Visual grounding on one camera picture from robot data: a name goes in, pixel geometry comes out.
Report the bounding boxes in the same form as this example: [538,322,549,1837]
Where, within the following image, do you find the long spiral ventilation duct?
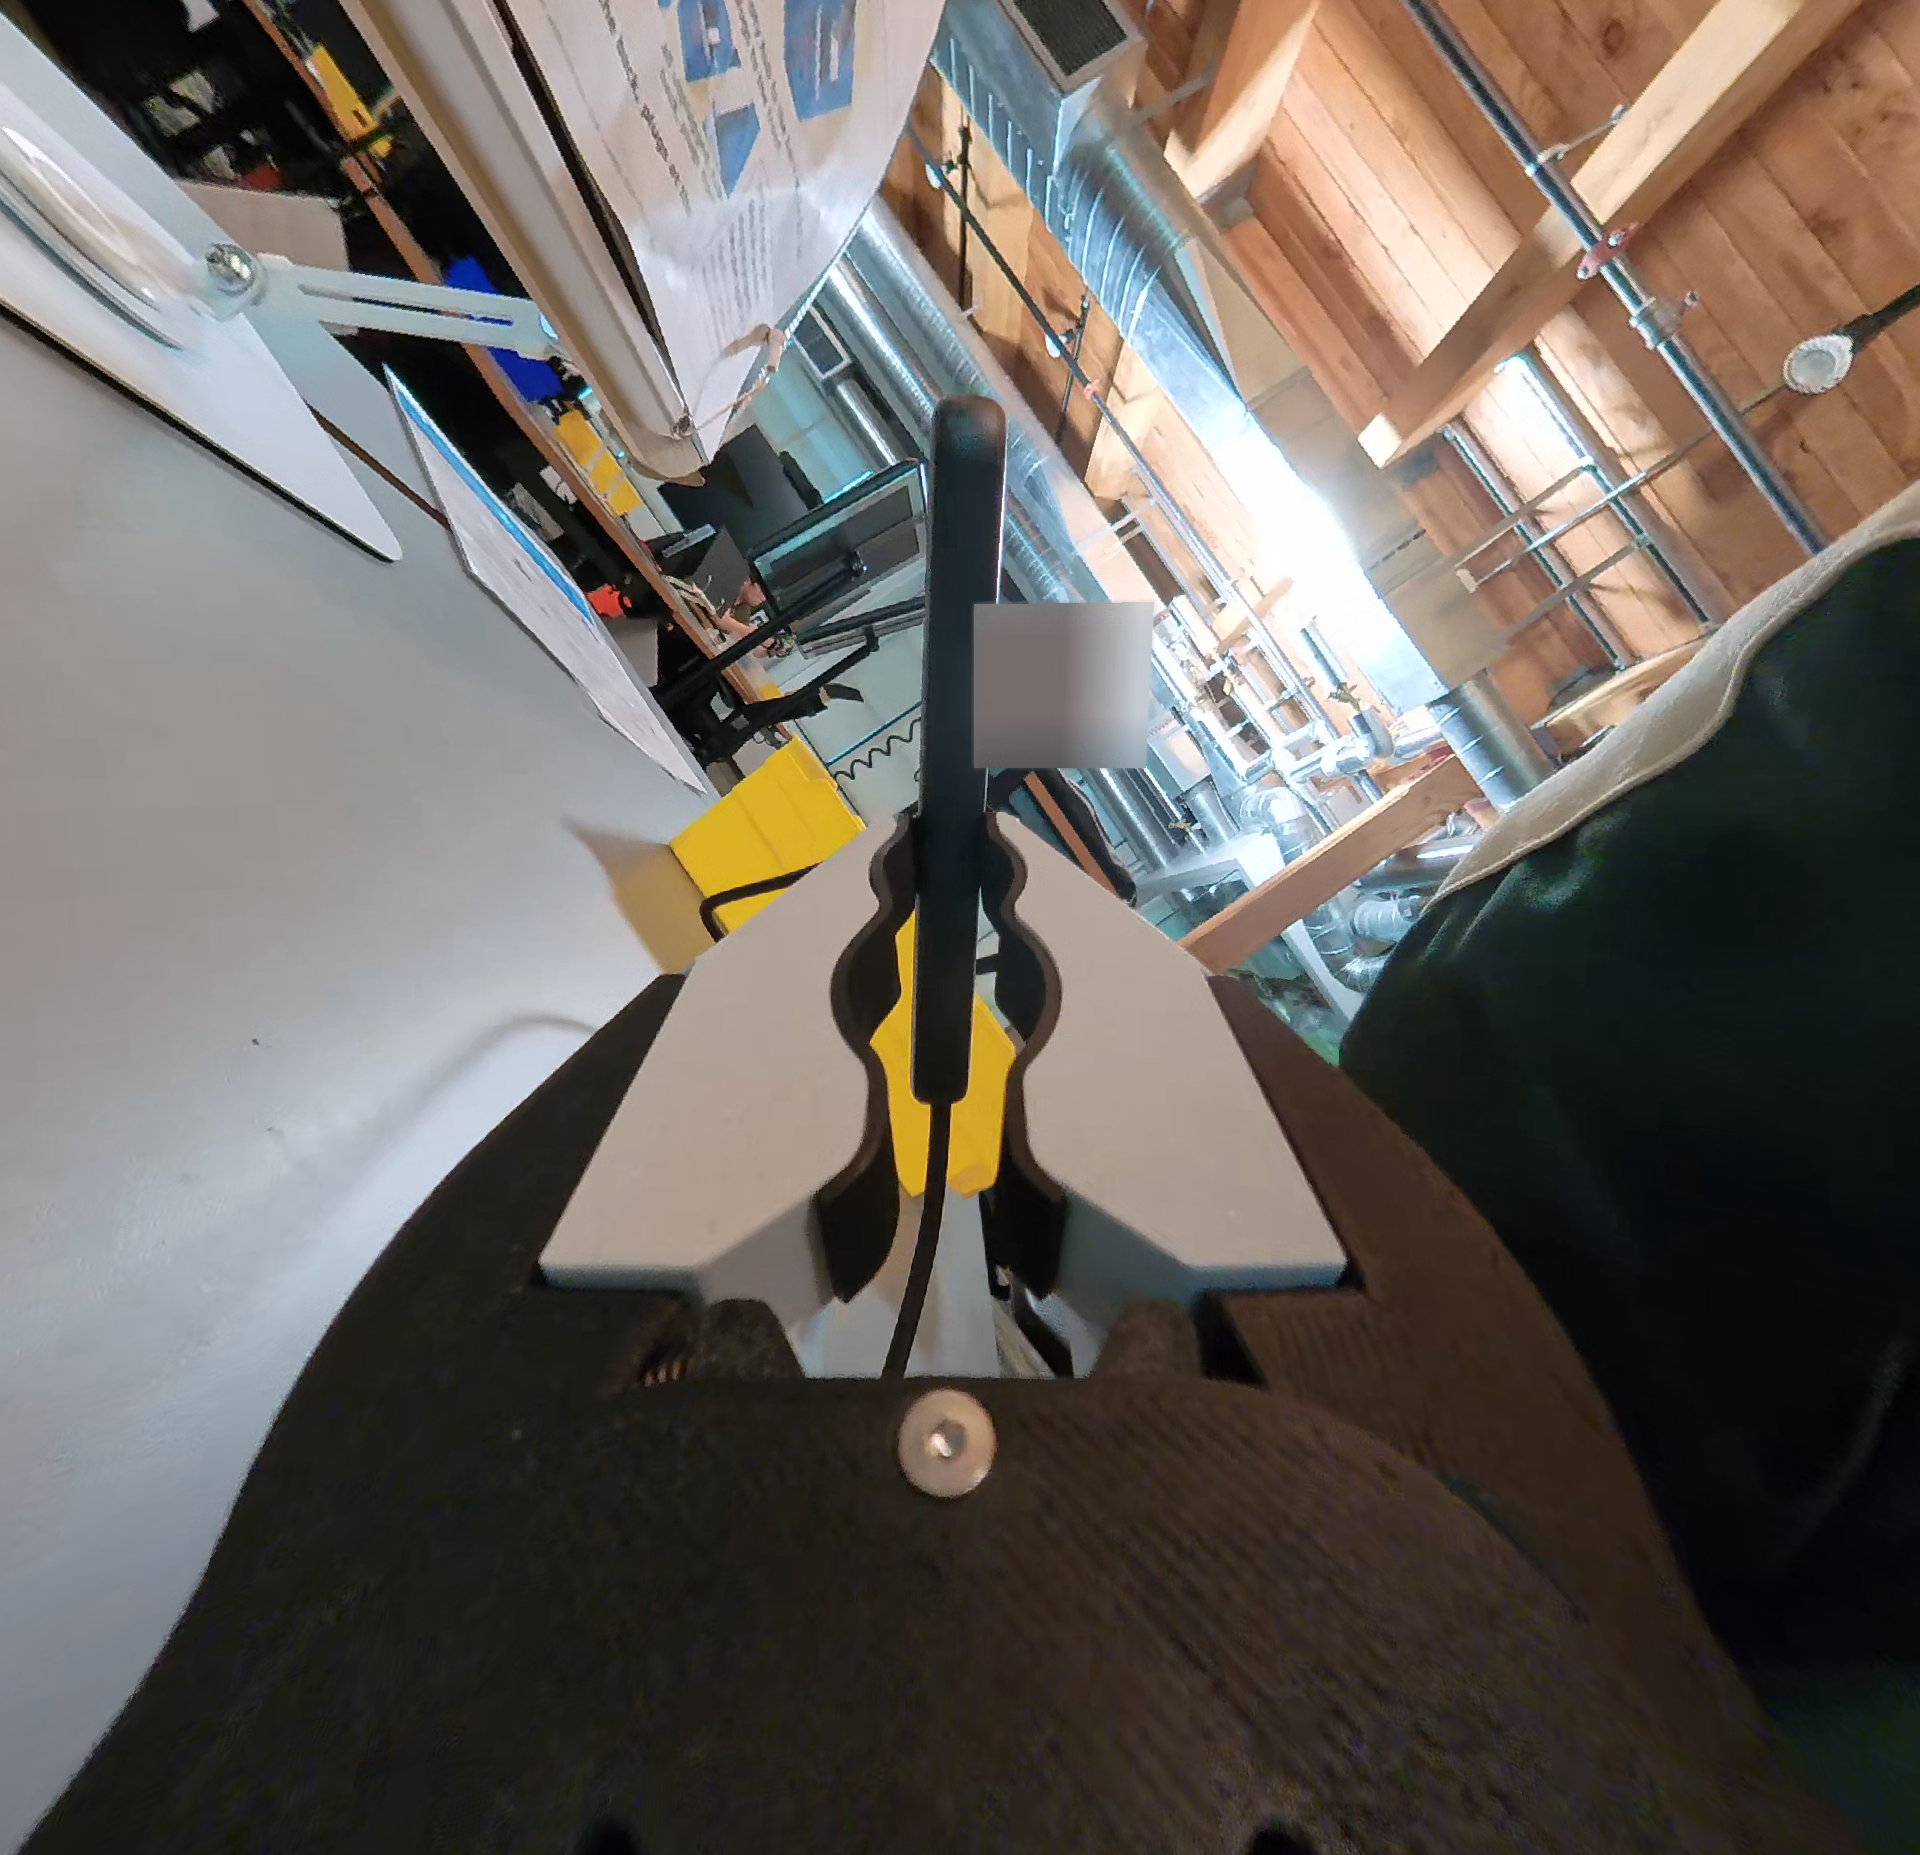
[817,204,1143,605]

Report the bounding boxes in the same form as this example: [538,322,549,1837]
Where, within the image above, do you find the black computer monitor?
[746,458,928,643]

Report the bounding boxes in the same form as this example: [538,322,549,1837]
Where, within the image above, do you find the yellow plastic bin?
[668,744,1014,1194]

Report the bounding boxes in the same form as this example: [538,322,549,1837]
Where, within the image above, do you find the blue plug USB cable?
[696,868,825,933]

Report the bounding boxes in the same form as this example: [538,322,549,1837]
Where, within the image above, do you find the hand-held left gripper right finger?
[981,818,1350,1343]

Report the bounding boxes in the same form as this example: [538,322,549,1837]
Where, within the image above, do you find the thin black hub cable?
[881,1093,957,1380]

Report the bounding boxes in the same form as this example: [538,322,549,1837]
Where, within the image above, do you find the document stand with instruction sheet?
[0,0,978,563]

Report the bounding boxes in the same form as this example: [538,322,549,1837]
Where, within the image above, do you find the small blue storage bins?
[443,254,571,400]

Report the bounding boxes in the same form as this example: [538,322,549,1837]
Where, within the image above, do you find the blue-bordered paper sheet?
[385,364,709,794]

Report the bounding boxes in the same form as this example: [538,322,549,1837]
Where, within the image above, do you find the slim dark grey USB hub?
[917,396,1007,1100]

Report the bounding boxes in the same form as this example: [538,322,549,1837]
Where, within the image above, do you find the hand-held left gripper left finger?
[539,817,917,1373]

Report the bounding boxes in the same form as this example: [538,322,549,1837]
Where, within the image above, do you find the grey desk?
[0,10,708,1812]

